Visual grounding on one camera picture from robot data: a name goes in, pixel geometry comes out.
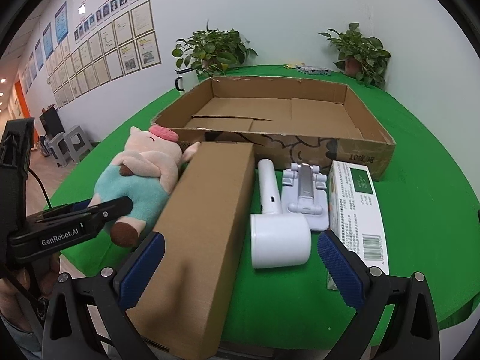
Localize potted green plant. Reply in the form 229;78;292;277
172;25;258;77
319;22;391;89

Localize small items on table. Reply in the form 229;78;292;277
283;63;332;76

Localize framed certificates on wall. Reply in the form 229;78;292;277
19;0;162;108

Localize black cabinet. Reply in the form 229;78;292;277
39;105;65;139

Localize right potted green plant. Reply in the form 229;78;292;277
319;22;391;89

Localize white green product box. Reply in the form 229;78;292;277
327;161;390;275

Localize white folding phone stand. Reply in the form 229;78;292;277
281;163;329;232

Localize pig plush toy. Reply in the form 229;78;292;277
89;125;200;248

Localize white enamel mug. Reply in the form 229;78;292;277
174;67;199;94

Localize left potted green plant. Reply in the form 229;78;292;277
172;25;258;77

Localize grey plastic stool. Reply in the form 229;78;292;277
64;125;93;164
46;133;72;167

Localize large open cardboard tray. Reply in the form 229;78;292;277
152;76;396;180

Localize person's left hand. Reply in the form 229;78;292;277
0;252;63;334

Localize long brown cardboard box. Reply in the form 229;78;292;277
128;142;255;359

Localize green tablecloth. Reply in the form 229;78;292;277
52;66;479;350

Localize black cable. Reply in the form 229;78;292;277
28;166;54;211

